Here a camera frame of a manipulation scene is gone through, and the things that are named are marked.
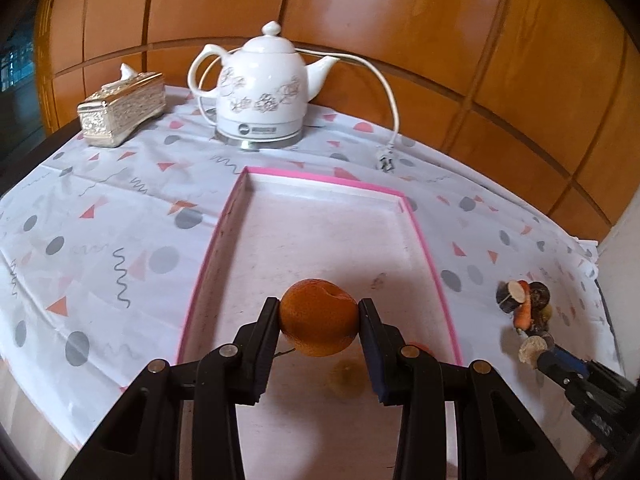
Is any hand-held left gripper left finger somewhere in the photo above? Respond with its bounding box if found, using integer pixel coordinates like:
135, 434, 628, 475
62, 297, 281, 480

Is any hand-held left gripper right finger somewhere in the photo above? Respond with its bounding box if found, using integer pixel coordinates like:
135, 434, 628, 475
359, 298, 576, 480

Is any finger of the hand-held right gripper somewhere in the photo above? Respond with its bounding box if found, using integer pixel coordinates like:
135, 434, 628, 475
537, 345, 593, 387

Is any dark round piece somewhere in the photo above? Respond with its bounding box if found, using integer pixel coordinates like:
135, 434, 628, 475
532, 305, 554, 334

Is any orange mandarin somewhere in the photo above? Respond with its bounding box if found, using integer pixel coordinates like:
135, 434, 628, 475
279, 279, 360, 357

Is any carrot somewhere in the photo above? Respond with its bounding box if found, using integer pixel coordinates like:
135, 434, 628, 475
512, 280, 533, 330

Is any dark-skinned piece with pale cut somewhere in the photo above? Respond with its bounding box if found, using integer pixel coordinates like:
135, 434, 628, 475
496, 282, 521, 313

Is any pink tray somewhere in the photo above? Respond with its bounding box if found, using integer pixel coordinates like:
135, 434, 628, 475
175, 166, 463, 480

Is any patterned white tablecloth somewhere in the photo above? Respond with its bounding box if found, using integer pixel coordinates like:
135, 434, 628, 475
0, 85, 603, 453

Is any silver kettle base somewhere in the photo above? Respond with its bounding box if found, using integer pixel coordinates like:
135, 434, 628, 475
215, 127, 304, 151

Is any white ceramic kettle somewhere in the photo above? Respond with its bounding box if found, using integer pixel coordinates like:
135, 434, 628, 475
187, 21, 341, 141

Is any dark window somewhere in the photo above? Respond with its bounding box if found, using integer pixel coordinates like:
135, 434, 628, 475
0, 10, 47, 166

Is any white power cord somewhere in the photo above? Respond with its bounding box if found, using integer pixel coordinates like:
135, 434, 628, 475
197, 50, 401, 173

